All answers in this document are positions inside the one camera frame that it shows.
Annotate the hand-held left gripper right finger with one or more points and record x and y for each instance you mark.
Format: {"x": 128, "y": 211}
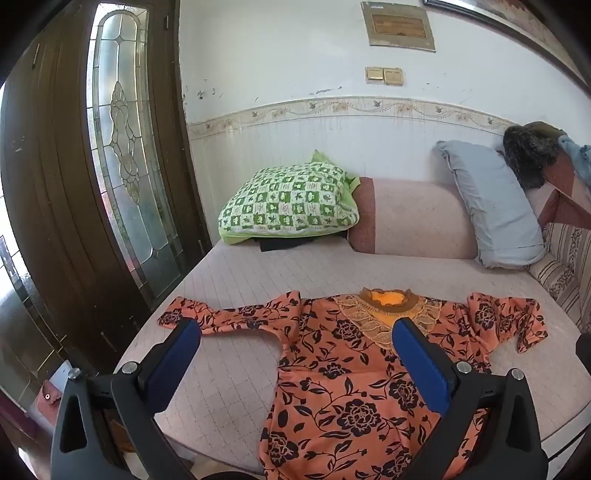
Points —
{"x": 420, "y": 360}

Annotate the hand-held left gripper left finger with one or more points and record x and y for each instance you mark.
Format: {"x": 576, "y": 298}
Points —
{"x": 178, "y": 355}

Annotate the orange black floral blouse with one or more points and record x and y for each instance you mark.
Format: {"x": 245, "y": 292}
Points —
{"x": 351, "y": 360}

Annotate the bed with pink quilted sheet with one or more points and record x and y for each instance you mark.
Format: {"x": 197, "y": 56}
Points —
{"x": 240, "y": 295}

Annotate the pink maroon bolster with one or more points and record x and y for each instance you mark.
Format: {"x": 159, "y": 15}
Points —
{"x": 415, "y": 217}

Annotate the light blue pillow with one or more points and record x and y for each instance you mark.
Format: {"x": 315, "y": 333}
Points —
{"x": 494, "y": 203}

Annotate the striped floral cushion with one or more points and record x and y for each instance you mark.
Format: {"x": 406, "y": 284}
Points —
{"x": 565, "y": 263}

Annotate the green white checked pillow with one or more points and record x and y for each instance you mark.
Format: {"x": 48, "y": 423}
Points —
{"x": 286, "y": 198}

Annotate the wooden door with leaded glass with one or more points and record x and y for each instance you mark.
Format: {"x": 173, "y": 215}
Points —
{"x": 60, "y": 184}

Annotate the pink maroon blanket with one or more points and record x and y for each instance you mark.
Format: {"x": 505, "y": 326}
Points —
{"x": 563, "y": 194}

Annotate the dark furry cloth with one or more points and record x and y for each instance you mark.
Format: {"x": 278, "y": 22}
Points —
{"x": 526, "y": 157}

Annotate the light blue crumpled cloth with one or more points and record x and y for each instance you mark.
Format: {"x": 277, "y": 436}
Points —
{"x": 579, "y": 157}

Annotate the brown garment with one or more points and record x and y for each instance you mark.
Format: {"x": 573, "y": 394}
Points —
{"x": 545, "y": 129}

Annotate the gold wall switch plate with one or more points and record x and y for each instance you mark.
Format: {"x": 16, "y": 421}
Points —
{"x": 374, "y": 75}
{"x": 394, "y": 77}

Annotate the dark picture frame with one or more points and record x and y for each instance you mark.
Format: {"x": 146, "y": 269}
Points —
{"x": 531, "y": 36}

